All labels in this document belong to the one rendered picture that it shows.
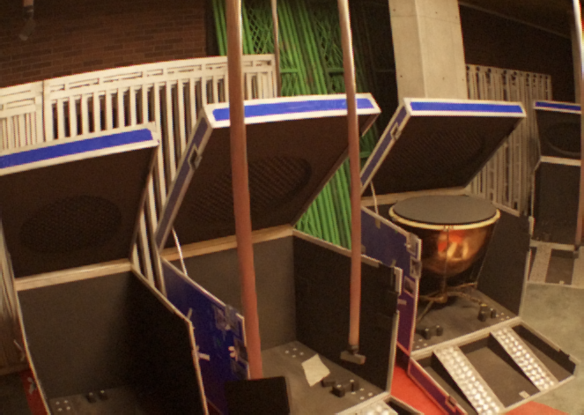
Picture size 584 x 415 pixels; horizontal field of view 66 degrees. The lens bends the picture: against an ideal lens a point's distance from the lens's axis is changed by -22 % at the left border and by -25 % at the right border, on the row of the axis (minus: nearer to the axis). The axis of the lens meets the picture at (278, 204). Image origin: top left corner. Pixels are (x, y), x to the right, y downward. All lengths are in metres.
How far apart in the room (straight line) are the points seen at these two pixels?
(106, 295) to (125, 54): 2.72
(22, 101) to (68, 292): 1.44
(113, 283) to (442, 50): 3.20
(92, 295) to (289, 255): 1.31
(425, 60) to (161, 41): 2.49
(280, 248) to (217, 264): 0.43
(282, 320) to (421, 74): 2.19
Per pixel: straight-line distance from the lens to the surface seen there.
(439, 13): 4.70
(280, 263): 3.50
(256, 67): 4.43
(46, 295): 3.01
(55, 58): 4.95
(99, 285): 3.04
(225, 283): 3.35
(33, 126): 3.73
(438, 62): 4.58
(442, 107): 3.32
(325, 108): 2.52
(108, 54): 5.09
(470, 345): 3.80
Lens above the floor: 1.92
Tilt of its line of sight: 13 degrees down
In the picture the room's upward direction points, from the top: 3 degrees counter-clockwise
